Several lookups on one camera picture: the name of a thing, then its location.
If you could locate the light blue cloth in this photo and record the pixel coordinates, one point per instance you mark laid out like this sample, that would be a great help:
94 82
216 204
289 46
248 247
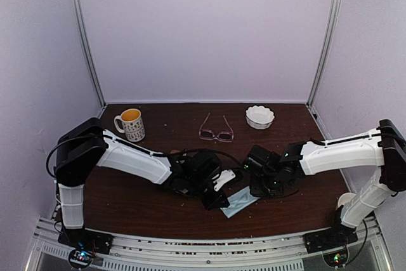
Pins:
239 201

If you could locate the left aluminium frame post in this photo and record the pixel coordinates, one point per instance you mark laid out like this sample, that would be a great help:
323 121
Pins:
87 52

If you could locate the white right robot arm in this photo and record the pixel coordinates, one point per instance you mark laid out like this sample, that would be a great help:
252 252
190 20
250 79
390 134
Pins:
382 147

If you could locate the aluminium frame post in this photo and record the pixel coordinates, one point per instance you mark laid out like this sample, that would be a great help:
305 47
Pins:
326 47
87 52

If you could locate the front aluminium rail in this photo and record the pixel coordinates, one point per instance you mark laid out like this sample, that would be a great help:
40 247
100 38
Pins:
280 252

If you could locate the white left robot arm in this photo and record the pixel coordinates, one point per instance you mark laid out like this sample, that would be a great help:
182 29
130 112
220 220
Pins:
78 152

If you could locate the white paper cup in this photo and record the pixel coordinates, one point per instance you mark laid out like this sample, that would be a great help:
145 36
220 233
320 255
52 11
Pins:
344 199

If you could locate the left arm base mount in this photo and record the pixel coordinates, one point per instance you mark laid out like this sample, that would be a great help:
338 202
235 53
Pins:
85 245

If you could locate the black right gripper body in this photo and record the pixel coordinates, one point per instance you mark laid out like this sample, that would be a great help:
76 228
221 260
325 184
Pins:
268 187

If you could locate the white fluted ceramic bowl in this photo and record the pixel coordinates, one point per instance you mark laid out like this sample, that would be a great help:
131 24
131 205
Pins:
259 117

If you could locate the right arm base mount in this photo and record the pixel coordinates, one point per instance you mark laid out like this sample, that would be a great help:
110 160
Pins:
332 245

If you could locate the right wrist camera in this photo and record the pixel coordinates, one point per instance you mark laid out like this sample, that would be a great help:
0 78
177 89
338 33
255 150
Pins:
261 161

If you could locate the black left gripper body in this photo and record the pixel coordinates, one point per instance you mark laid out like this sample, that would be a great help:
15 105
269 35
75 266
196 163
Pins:
209 202

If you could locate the right aluminium frame post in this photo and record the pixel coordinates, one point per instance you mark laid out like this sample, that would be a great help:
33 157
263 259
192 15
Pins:
326 47

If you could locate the white floral mug yellow inside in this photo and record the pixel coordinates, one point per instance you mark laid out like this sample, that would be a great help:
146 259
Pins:
131 124

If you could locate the pink frame sunglasses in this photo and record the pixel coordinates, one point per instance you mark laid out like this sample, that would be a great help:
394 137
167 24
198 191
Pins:
225 135

